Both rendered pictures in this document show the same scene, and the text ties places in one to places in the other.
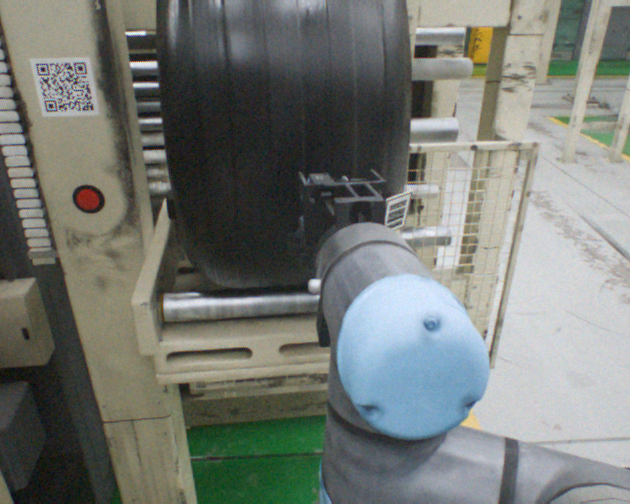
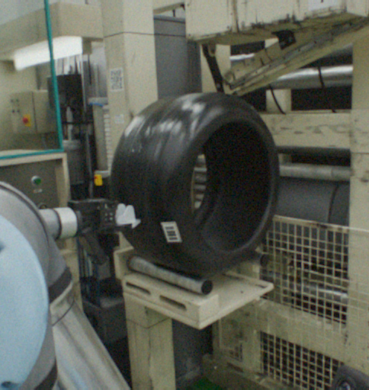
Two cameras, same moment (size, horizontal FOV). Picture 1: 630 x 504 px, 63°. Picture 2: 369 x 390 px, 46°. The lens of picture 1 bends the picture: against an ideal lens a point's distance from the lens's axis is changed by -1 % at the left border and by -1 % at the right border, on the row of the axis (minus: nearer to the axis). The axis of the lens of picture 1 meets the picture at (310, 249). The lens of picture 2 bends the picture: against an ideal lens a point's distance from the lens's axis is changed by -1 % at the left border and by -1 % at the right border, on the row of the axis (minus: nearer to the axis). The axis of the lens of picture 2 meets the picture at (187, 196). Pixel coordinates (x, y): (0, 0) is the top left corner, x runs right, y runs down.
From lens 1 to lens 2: 1.03 m
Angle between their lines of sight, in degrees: 51
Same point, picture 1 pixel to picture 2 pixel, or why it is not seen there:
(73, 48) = not seen: hidden behind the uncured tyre
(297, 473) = not seen: outside the picture
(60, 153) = not seen: hidden behind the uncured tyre
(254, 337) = (151, 286)
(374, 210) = (74, 205)
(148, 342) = (117, 271)
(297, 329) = (168, 290)
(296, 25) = (138, 148)
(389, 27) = (166, 150)
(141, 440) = (137, 336)
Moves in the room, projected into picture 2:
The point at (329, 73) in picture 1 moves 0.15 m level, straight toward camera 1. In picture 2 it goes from (141, 166) to (88, 174)
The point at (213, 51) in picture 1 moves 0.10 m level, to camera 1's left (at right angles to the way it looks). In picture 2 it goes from (117, 155) to (101, 154)
